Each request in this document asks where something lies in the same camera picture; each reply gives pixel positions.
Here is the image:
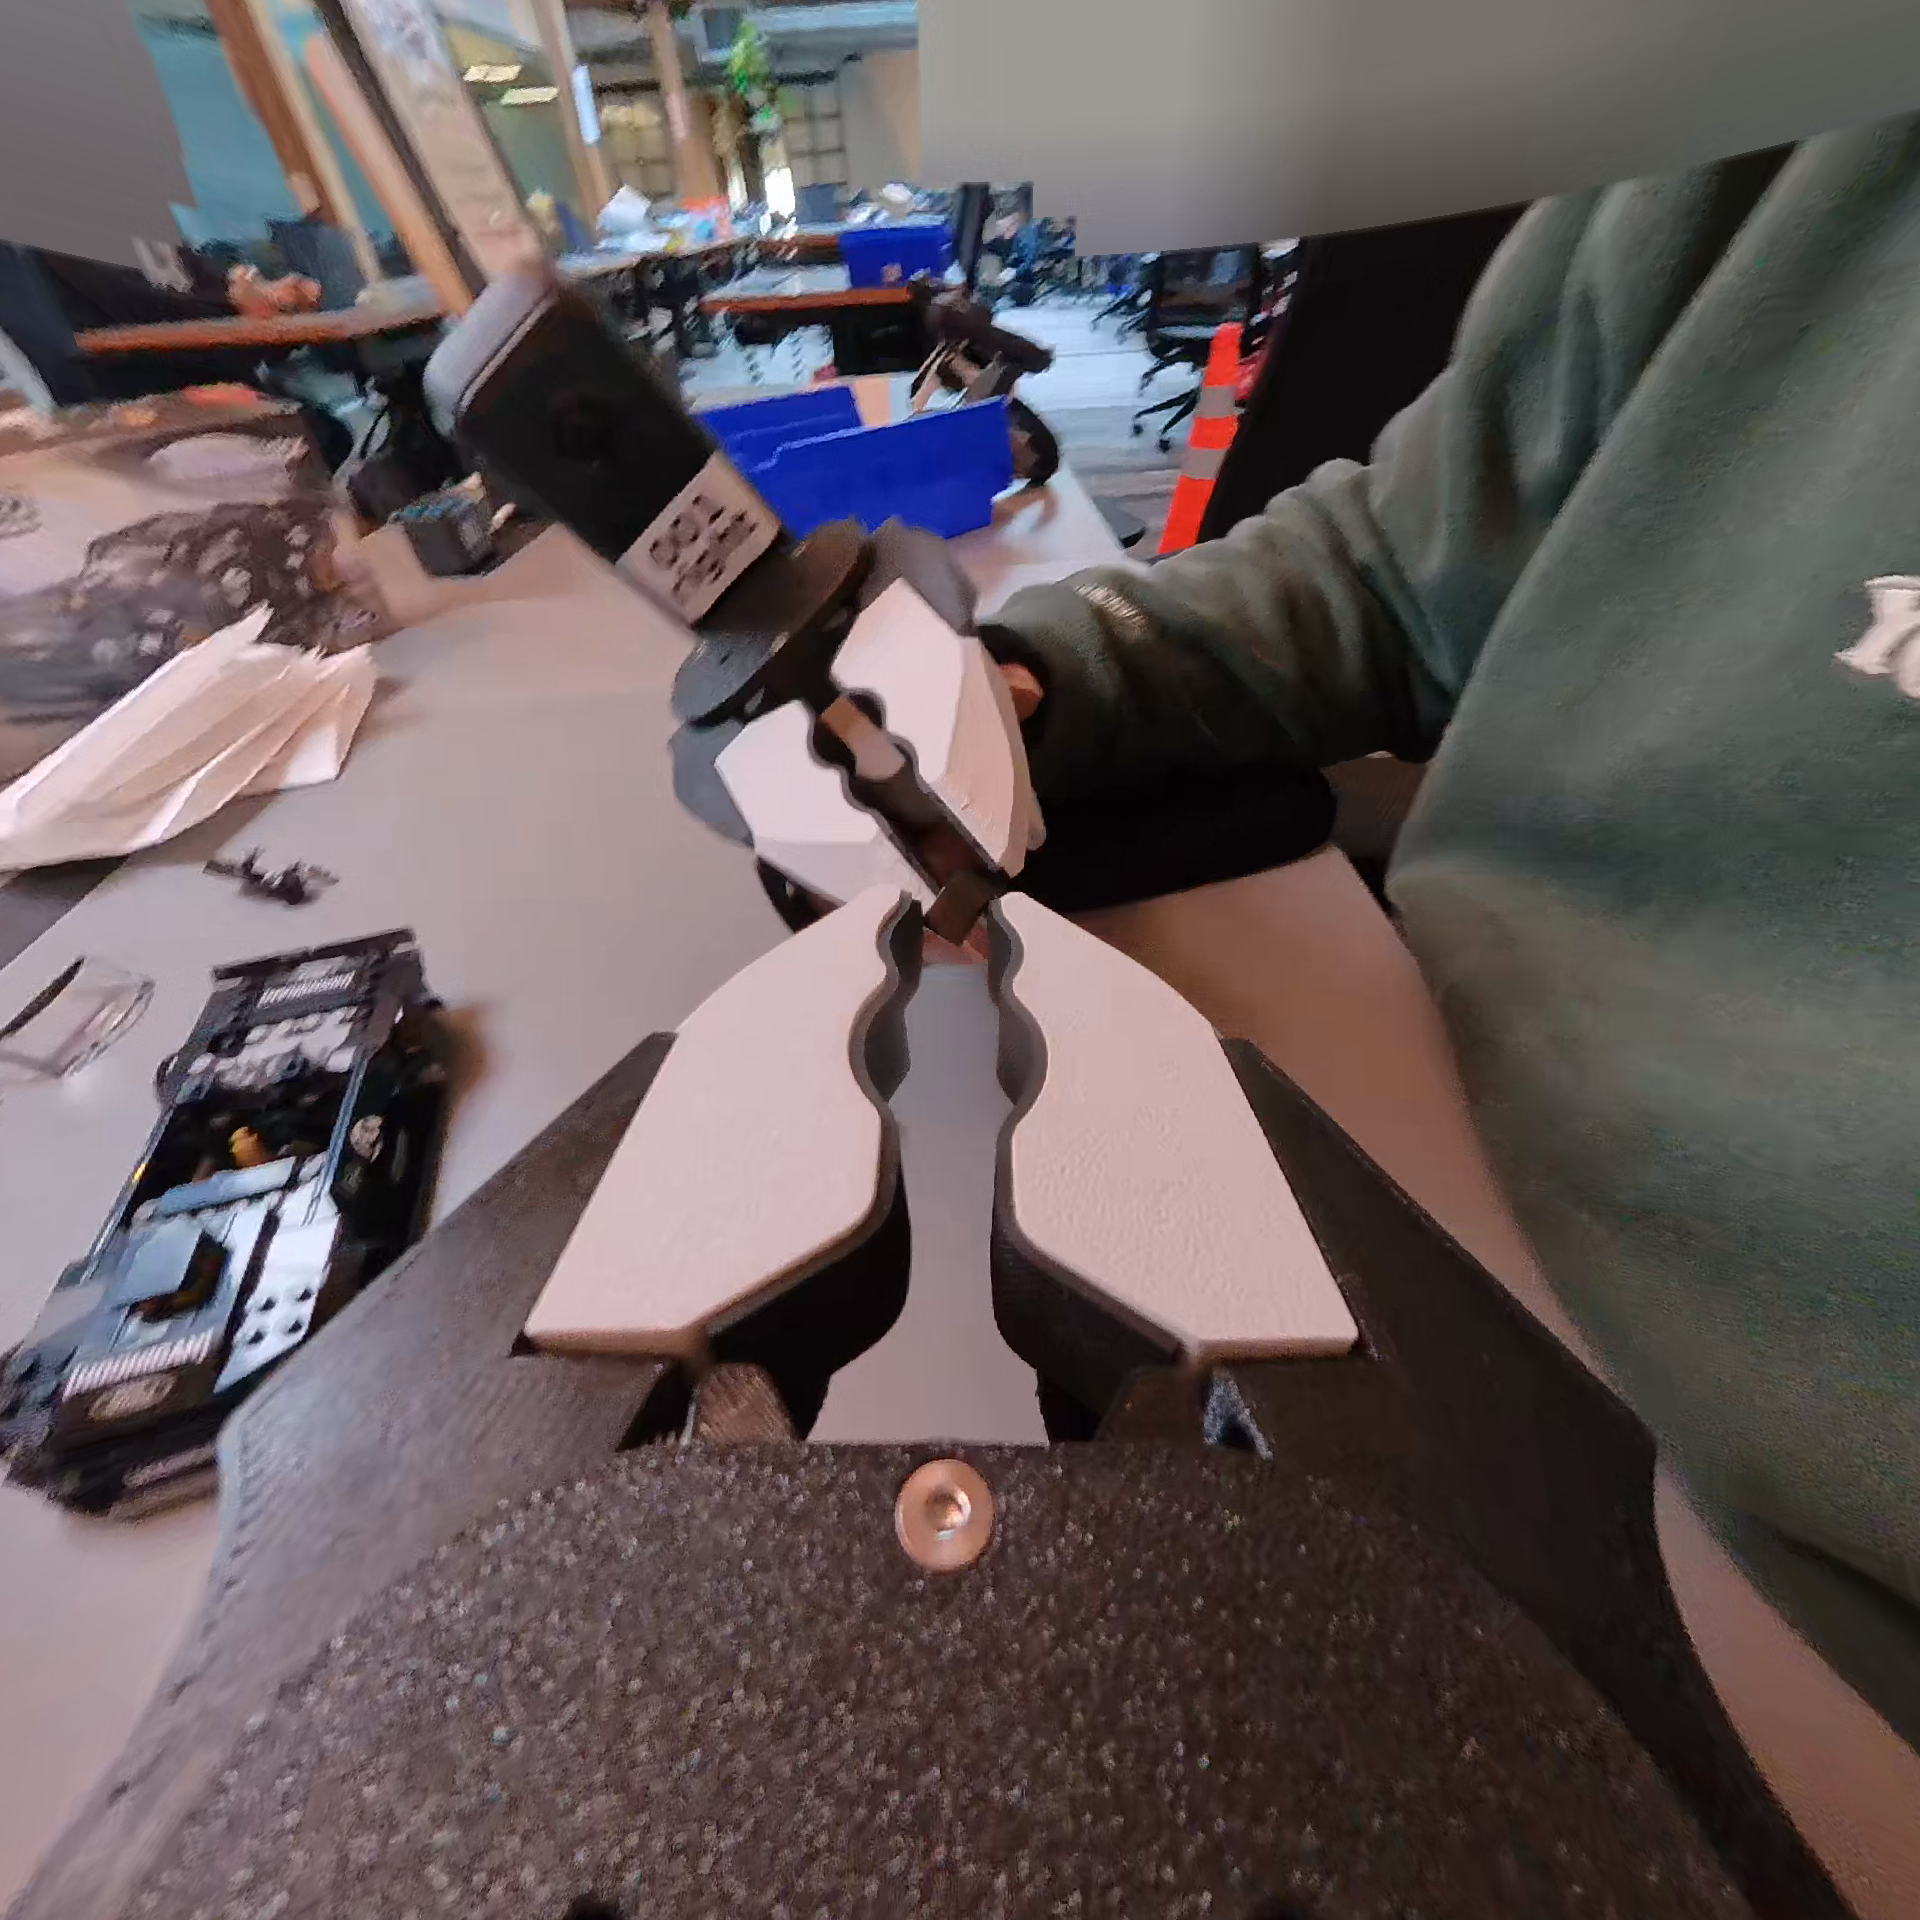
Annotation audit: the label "black lego car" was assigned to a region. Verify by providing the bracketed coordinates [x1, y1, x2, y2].
[0, 928, 456, 1520]

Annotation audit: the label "small black box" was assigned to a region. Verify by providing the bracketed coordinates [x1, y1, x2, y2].
[398, 487, 503, 580]

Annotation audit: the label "person's right forearm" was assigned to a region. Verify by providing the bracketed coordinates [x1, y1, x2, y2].
[976, 180, 1592, 917]

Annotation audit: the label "blue storage bin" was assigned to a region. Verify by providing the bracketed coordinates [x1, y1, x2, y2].
[694, 376, 1024, 552]

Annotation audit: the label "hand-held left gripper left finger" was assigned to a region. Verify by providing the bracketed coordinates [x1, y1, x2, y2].
[525, 889, 920, 1435]

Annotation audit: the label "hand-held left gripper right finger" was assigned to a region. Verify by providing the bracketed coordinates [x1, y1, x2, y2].
[985, 891, 1364, 1435]

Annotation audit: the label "black lego axle assembly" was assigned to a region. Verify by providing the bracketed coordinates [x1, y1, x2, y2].
[200, 849, 340, 913]

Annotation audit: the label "orange striped object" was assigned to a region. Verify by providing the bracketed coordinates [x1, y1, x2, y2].
[1152, 314, 1251, 562]

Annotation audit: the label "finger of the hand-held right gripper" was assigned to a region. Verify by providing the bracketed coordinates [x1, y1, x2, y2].
[824, 580, 1049, 889]
[715, 705, 936, 915]

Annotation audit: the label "paper sign on stand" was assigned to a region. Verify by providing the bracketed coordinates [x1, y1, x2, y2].
[302, 0, 563, 301]

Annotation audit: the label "small black lego piece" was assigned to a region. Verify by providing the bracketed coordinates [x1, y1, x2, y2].
[925, 856, 1004, 955]

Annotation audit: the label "clear lego windshield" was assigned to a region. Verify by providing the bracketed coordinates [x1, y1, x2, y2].
[0, 955, 158, 1090]

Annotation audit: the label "lego set box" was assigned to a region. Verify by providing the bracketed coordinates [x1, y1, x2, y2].
[0, 385, 398, 722]

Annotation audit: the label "white paper bags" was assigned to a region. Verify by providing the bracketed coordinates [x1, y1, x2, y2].
[0, 608, 383, 879]

